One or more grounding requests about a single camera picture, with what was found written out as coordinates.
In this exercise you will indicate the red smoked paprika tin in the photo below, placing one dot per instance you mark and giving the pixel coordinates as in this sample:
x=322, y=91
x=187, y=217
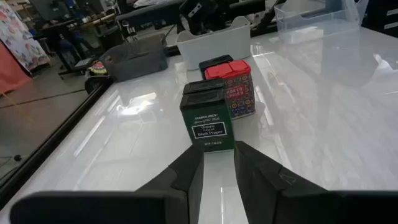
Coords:
x=239, y=90

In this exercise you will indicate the clear bin with coins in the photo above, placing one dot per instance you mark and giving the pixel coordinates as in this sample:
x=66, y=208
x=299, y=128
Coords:
x=136, y=65

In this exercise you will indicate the white plastic bin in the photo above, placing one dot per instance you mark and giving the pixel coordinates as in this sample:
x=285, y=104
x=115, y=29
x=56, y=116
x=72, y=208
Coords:
x=214, y=46

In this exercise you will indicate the floral patterned cloth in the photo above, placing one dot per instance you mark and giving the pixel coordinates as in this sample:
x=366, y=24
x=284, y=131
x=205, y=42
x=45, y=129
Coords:
x=18, y=40

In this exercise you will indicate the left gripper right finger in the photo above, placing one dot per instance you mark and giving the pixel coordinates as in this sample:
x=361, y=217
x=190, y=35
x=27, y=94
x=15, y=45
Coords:
x=261, y=186

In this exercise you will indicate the orange cloth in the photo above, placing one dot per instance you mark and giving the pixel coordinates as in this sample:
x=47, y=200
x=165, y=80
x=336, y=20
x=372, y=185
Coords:
x=9, y=74

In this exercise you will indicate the black workbench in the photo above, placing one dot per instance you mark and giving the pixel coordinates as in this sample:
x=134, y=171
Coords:
x=149, y=14

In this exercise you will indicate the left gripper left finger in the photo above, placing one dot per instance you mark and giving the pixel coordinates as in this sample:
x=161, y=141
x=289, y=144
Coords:
x=183, y=186

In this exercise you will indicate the clear plastic bin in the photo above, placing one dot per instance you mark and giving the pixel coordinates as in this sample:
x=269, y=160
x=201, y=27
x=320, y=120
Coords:
x=311, y=25

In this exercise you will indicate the dark drawer cabinet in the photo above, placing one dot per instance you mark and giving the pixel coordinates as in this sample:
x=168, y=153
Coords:
x=384, y=14

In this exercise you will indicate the black table frame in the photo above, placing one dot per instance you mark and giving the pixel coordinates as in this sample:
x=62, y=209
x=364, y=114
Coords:
x=46, y=149

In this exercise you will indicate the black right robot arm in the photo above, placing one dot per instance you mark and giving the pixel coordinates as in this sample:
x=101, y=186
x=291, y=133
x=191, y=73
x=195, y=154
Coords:
x=202, y=15

